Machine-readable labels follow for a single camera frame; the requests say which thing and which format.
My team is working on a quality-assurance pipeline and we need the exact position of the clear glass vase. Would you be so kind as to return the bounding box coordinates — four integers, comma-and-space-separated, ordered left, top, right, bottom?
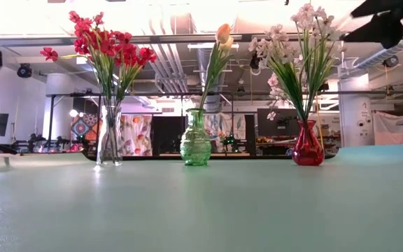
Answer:
95, 104, 124, 167

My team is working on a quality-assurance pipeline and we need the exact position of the red glass vase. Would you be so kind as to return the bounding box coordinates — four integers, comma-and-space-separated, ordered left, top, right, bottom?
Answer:
292, 119, 325, 167

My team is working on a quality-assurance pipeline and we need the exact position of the green glass vase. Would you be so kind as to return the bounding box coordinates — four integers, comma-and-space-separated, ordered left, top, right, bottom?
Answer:
179, 107, 212, 167

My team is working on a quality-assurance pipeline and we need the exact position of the white cylindrical tank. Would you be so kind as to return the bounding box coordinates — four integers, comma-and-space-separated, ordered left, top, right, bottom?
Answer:
337, 75, 376, 148

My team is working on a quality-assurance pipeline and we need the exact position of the pale pink cloth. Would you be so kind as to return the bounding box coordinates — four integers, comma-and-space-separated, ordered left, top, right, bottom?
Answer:
372, 110, 403, 145

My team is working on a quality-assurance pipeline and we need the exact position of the colourful patterned fabric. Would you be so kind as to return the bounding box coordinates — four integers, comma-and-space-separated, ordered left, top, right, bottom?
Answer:
70, 112, 101, 143

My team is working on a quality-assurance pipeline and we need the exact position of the floral curtain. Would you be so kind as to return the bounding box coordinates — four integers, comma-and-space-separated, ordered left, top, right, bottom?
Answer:
119, 114, 153, 157
203, 112, 248, 141

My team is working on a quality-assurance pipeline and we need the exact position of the green table mat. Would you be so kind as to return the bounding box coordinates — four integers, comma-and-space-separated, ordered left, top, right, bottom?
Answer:
0, 143, 403, 252

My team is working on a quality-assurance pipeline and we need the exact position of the grey corrugated duct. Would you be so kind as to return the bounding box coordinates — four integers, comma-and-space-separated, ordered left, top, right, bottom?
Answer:
353, 38, 403, 71

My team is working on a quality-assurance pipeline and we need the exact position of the black ceiling camera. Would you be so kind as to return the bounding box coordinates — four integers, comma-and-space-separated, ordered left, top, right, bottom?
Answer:
249, 50, 264, 70
382, 55, 400, 68
16, 62, 34, 78

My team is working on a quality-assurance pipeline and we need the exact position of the black metal rack frame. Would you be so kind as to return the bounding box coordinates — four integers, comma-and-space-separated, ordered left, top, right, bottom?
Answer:
45, 90, 236, 155

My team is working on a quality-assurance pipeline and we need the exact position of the silver ventilation duct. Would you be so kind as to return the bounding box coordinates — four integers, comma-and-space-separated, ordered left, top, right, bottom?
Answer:
196, 47, 230, 113

